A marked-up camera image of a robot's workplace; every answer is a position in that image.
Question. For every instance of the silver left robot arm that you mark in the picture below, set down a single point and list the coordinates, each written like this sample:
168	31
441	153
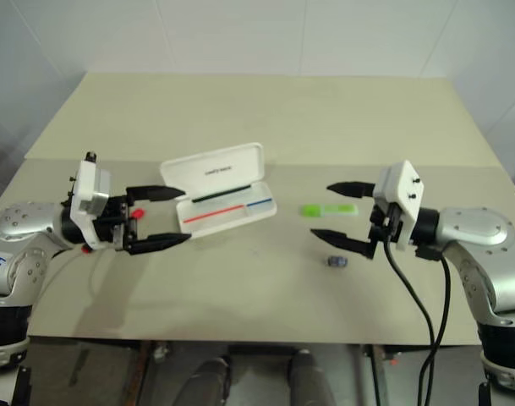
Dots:
24	220

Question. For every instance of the dark rounded shape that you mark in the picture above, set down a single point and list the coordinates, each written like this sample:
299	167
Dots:
210	380
310	378

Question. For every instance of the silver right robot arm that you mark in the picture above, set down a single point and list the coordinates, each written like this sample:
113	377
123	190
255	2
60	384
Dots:
477	228

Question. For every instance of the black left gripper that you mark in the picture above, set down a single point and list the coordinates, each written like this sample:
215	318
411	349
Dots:
113	230

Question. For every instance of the green rectangular eraser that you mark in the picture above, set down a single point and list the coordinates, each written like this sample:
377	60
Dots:
329	210

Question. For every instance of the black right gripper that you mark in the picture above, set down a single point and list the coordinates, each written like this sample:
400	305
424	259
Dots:
386	222

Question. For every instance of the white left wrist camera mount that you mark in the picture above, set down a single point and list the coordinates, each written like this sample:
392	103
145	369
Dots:
88	186

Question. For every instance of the grey metal table leg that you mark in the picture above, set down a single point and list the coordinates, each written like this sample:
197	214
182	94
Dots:
375	376

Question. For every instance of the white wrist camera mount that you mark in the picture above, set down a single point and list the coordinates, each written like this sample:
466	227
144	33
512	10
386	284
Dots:
403	190
88	186

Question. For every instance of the white open pencil case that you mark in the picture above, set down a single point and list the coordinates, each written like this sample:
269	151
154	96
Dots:
223	211

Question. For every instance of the red and black marker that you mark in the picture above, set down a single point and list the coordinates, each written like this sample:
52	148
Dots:
138	212

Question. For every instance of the rusty metal table leg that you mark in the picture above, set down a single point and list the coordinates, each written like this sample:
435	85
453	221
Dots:
140	372

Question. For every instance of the black crossbar under table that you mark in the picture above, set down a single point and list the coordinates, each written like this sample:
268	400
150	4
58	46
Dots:
259	350

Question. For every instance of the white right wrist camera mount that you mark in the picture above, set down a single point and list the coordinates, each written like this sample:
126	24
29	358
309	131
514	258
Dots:
403	190

